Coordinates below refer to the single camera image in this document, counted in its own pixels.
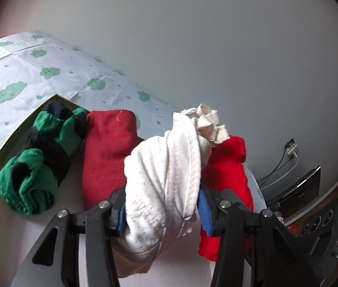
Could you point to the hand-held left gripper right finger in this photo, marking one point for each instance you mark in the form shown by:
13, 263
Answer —
206, 215

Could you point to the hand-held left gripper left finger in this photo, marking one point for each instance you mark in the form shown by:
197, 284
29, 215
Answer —
121, 219

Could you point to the bright red knit glove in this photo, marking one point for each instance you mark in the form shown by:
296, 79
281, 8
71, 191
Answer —
228, 170

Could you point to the shallow cardboard tray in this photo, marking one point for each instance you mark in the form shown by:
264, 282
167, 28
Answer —
73, 185

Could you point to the white dotted underwear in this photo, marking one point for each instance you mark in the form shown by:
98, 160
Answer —
163, 170

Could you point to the dark red underwear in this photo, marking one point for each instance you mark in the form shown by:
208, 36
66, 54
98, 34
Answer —
106, 155

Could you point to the cream frilled cloth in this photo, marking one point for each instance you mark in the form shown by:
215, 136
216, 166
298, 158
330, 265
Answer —
208, 122

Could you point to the green black striped underwear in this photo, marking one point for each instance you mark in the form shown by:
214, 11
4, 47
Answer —
28, 179

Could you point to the black monitor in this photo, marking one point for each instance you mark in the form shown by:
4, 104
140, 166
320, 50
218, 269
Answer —
303, 188

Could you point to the white power adapter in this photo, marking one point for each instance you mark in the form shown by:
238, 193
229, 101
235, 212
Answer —
294, 151

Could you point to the cloud print tablecloth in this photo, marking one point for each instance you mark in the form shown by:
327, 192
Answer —
22, 65

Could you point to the black wall socket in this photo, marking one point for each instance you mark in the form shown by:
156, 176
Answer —
289, 143

